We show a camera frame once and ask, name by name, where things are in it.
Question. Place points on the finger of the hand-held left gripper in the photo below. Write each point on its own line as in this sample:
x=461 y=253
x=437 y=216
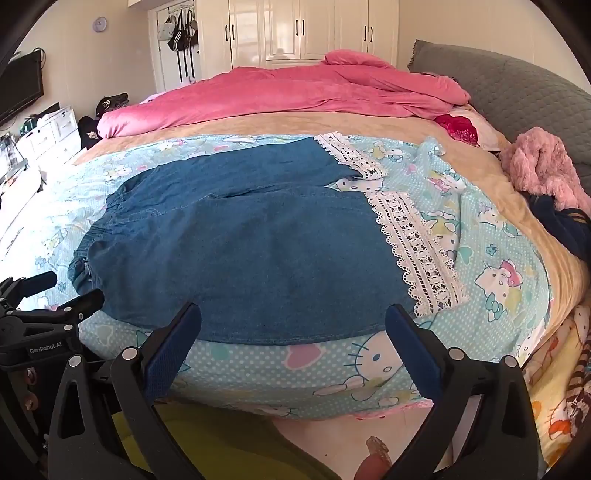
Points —
x=39 y=282
x=83 y=302

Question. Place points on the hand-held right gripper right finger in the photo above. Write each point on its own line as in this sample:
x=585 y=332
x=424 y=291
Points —
x=411 y=350

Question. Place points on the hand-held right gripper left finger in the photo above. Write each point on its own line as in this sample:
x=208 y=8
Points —
x=175 y=344

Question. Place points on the blue denim pants lace trim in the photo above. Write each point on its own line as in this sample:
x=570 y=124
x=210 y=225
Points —
x=254 y=258

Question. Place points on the light blue cartoon print blanket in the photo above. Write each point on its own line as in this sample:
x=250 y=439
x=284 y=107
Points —
x=323 y=369

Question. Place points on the white desk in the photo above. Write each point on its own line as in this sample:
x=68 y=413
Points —
x=18 y=194

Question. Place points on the person's yellow-green clothing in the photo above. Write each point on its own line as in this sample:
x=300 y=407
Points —
x=231 y=447

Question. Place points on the white drawer cabinet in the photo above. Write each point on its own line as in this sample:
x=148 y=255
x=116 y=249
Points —
x=60 y=131

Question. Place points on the yellow cartoon print blanket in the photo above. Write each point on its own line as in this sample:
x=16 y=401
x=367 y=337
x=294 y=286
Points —
x=554 y=415

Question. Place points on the dark bag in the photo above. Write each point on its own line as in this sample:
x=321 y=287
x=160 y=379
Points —
x=87 y=131

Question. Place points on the black television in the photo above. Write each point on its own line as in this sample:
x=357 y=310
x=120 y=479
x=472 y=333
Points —
x=21 y=87

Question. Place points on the dark navy garment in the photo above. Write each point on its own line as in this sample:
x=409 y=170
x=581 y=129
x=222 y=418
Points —
x=563 y=226

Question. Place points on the red floral pillow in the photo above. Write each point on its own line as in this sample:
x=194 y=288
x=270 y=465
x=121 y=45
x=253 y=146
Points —
x=457 y=127

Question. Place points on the pink fluffy garment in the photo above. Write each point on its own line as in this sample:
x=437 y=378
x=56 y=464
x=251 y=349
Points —
x=540 y=161

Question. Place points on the tan bed cover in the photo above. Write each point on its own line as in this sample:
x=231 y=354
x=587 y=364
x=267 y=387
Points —
x=286 y=124

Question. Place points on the pink duvet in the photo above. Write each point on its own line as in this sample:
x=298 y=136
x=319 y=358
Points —
x=277 y=97

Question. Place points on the grey quilted headboard cushion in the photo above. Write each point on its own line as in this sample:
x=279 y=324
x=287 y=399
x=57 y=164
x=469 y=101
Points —
x=508 y=92

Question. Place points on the white hanging bag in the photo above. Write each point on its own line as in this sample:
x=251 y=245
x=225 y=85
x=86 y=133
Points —
x=165 y=30

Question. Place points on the black striped hanging bag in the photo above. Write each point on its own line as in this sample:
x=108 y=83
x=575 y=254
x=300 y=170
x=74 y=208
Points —
x=182 y=38

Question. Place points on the white wardrobe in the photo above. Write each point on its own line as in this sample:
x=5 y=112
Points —
x=286 y=27

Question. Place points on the round wall clock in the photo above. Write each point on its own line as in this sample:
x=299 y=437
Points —
x=100 y=24

